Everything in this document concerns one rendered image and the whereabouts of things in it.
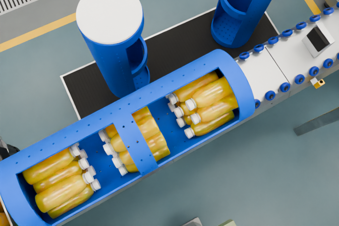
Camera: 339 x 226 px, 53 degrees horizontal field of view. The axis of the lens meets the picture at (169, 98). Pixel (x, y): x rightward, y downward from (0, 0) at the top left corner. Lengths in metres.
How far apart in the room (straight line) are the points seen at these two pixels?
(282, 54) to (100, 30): 0.80
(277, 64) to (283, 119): 0.99
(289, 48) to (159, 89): 0.70
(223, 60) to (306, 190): 1.50
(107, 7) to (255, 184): 1.52
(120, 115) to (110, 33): 0.44
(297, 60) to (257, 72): 0.19
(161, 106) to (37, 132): 1.30
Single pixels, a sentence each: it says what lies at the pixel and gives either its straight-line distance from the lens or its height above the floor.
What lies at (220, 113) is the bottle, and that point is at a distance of 1.26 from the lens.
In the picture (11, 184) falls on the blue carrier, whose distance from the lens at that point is 1.19.
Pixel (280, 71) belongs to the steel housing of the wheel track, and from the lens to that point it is 1.58.
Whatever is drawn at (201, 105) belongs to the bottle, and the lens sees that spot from 1.21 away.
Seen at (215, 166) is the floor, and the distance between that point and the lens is 2.36.
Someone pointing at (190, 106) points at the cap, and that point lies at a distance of 1.20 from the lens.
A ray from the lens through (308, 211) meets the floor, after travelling 2.53.
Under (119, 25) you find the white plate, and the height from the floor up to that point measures 1.04.
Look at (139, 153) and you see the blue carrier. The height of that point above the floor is 1.21.
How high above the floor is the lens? 2.33
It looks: 75 degrees down
